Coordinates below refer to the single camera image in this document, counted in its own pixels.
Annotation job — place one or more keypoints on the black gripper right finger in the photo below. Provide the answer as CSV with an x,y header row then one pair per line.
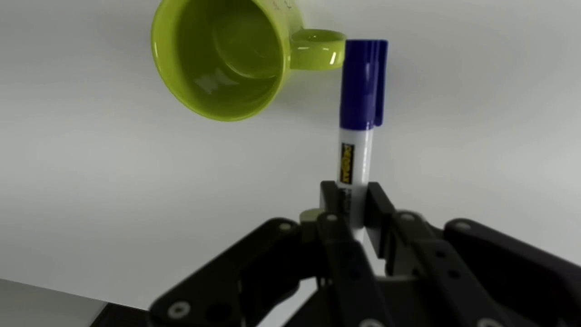
x,y
459,273

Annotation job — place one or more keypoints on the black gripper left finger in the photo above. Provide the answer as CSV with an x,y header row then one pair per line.
x,y
290,266

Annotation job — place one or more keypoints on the white marker with blue cap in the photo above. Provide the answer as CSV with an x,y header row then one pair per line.
x,y
361,91

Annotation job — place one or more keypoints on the green ceramic mug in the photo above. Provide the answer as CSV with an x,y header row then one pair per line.
x,y
217,66

